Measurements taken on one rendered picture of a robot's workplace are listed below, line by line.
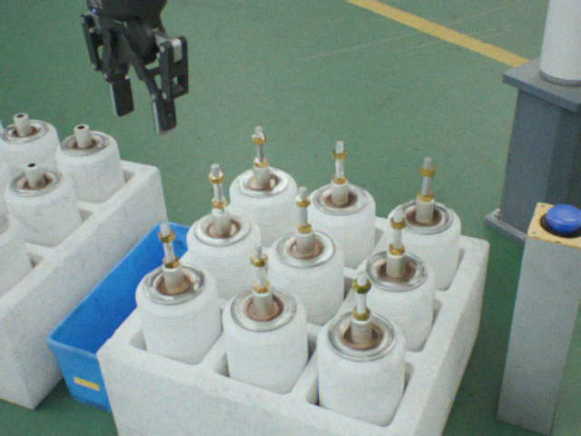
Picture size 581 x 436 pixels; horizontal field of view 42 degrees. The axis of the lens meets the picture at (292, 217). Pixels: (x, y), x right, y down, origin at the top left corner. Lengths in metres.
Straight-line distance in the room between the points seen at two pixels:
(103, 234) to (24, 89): 0.97
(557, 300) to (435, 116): 0.92
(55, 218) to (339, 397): 0.52
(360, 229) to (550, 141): 0.40
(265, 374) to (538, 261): 0.33
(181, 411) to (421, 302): 0.31
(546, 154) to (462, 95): 0.62
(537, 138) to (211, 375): 0.68
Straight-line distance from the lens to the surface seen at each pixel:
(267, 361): 0.86
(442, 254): 0.99
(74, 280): 1.15
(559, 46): 1.24
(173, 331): 0.90
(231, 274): 0.98
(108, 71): 0.80
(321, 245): 0.95
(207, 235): 0.98
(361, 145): 1.66
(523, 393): 1.05
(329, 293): 0.95
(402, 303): 0.89
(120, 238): 1.23
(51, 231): 1.15
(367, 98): 1.86
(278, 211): 1.05
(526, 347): 0.99
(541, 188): 1.32
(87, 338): 1.16
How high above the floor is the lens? 0.83
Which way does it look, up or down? 35 degrees down
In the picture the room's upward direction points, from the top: 3 degrees counter-clockwise
